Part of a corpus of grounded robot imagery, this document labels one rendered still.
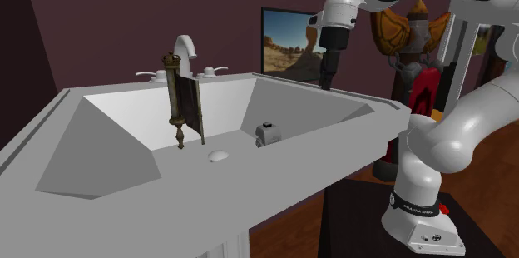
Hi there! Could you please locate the white door frame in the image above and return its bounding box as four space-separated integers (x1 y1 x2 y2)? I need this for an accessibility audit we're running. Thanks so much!
436 0 519 117

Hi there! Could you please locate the small grey box-shaped device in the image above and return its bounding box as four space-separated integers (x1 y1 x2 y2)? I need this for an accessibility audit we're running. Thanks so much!
255 121 282 149

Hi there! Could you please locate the ornate orange and red statue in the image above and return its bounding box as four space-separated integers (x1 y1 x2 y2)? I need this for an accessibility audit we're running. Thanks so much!
368 0 452 183

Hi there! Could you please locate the desert landscape wall picture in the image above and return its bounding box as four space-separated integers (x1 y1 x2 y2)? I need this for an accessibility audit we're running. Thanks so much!
260 7 328 84

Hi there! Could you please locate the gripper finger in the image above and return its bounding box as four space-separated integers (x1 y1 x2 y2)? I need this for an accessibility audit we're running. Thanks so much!
318 47 342 91

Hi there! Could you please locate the bronze scroll with dark banner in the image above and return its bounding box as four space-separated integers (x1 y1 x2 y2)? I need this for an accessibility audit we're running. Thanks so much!
161 51 206 151

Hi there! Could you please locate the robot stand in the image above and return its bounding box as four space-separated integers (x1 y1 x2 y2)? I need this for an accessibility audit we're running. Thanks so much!
317 179 507 258

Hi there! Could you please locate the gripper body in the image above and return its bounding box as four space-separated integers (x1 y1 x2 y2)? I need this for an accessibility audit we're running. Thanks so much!
318 26 351 53

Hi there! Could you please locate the white pedestal sink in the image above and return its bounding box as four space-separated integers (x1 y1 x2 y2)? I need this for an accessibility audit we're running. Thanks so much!
0 34 413 258

